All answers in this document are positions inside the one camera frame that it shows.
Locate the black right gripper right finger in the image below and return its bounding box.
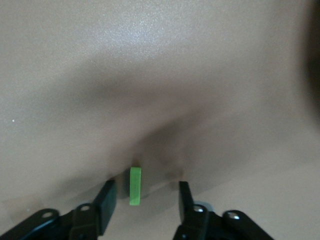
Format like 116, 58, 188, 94
172, 181, 213, 240

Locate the green letter l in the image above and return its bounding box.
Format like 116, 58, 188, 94
129, 166, 142, 207

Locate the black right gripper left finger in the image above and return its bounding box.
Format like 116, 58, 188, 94
69, 179, 117, 240

